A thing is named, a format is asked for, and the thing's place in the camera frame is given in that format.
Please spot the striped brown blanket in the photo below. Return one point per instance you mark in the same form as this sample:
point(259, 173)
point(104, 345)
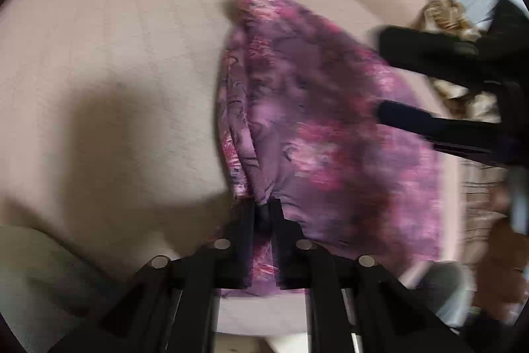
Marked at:
point(478, 181)

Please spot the beige patterned cloth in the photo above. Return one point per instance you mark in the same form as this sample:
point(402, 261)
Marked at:
point(447, 20)

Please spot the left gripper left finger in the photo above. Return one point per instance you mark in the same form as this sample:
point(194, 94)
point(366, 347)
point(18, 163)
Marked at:
point(172, 305)

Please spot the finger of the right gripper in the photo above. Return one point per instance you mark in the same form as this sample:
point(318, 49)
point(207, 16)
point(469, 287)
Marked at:
point(430, 51)
point(473, 140)

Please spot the purple floral garment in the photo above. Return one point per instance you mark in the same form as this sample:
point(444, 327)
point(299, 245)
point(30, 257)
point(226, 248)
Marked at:
point(296, 113)

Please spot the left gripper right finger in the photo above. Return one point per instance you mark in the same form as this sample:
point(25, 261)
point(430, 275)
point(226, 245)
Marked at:
point(353, 306)

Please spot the pink quilted bedspread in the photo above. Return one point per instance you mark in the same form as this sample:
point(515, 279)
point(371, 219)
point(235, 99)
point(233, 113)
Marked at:
point(110, 150)

